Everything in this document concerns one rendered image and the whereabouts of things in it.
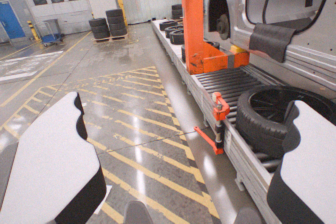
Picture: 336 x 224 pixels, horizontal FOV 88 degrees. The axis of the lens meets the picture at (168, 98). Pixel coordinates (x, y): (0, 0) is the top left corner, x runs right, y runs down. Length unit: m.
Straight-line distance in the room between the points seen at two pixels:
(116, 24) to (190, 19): 5.98
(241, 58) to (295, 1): 0.73
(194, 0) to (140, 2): 10.55
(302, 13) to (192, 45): 1.15
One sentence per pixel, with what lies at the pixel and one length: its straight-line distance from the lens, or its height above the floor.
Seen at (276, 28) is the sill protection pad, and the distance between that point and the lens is 1.60.
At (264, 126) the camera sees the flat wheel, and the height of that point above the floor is 0.50.
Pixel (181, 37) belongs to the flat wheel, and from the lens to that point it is 4.27.
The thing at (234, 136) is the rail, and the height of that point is 0.39.
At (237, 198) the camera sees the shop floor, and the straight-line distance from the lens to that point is 1.51.
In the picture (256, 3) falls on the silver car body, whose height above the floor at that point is 1.13.
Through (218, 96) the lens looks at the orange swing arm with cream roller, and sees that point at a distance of 1.54.
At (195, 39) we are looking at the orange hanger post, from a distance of 1.83.
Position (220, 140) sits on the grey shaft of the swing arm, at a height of 0.19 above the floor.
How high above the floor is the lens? 1.29
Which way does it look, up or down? 30 degrees down
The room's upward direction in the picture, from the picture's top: 8 degrees counter-clockwise
